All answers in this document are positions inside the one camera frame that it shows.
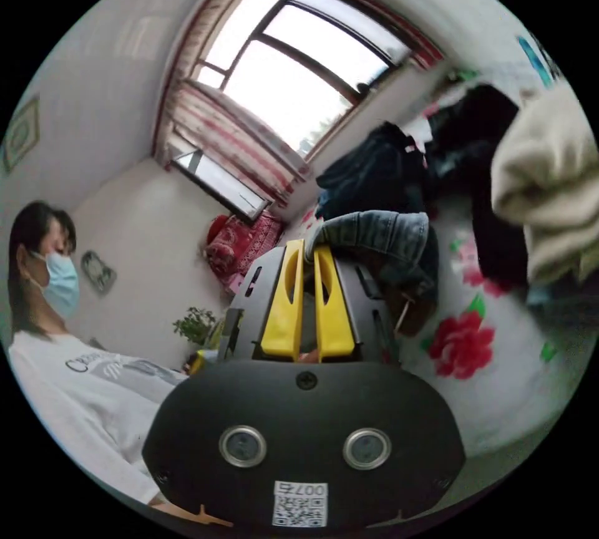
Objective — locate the red patterned cushion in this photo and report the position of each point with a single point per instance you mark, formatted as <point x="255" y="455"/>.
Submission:
<point x="238" y="244"/>

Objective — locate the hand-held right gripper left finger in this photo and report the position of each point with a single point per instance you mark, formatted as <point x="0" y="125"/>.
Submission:
<point x="283" y="314"/>

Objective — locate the potted green plant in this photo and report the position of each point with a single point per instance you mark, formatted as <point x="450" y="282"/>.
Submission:
<point x="196" y="326"/>

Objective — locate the light blue jeans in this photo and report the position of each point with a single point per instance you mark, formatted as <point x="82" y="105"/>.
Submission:
<point x="383" y="235"/>

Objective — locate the pile of clothes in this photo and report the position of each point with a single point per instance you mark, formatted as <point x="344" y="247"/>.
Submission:
<point x="538" y="164"/>

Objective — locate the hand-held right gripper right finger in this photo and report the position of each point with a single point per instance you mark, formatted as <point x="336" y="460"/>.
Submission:
<point x="334" y="324"/>

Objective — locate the person's body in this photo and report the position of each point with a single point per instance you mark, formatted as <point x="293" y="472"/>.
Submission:
<point x="70" y="403"/>

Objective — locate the bed with floral sheet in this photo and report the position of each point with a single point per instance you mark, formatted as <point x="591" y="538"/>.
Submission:
<point x="491" y="403"/>

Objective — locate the framed wall picture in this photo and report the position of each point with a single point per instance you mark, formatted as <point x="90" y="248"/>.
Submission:
<point x="21" y="134"/>

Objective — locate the window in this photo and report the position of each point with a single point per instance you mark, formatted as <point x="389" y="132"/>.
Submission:
<point x="290" y="76"/>

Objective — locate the red striped curtain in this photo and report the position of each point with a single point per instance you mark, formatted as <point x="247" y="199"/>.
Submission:
<point x="234" y="139"/>

